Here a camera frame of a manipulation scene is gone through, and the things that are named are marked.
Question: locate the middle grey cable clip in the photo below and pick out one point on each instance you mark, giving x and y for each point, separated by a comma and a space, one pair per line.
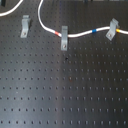
64, 38

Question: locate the grey cable clip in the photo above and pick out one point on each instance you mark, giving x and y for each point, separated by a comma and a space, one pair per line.
64, 38
114, 25
25, 26

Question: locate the right grey cable clip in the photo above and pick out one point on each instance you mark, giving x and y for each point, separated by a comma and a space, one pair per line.
114, 25

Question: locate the left grey cable clip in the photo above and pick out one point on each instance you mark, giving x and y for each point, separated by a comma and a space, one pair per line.
25, 26

